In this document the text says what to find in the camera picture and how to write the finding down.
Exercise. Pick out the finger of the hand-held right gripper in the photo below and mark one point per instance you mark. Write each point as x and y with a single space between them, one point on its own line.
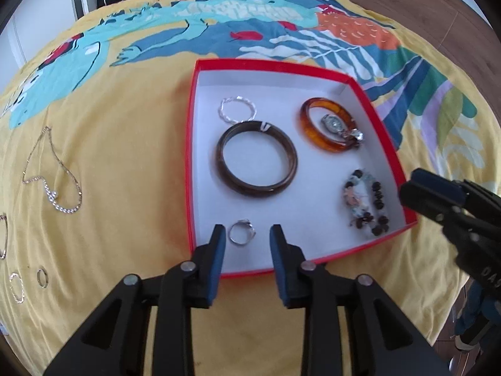
420 201
438 182

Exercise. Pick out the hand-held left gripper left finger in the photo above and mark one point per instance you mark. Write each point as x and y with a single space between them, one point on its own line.
219 268

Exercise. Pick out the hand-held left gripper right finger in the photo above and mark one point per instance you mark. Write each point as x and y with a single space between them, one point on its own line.
280 268

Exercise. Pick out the red cardboard box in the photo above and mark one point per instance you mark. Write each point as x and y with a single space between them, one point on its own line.
313 203

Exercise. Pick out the dark brown bangle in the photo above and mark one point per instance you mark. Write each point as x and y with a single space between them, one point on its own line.
221 160

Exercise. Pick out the silver wristwatch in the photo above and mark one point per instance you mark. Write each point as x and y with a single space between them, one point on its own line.
332 124

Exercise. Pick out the orange amber bangle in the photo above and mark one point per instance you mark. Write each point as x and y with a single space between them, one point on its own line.
307 123

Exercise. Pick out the yellow printed blanket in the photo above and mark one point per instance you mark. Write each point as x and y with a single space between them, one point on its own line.
117 164

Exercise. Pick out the thin gold bangle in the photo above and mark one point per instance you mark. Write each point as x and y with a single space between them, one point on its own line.
5 239

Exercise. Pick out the white door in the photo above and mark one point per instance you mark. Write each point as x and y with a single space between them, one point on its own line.
43 11

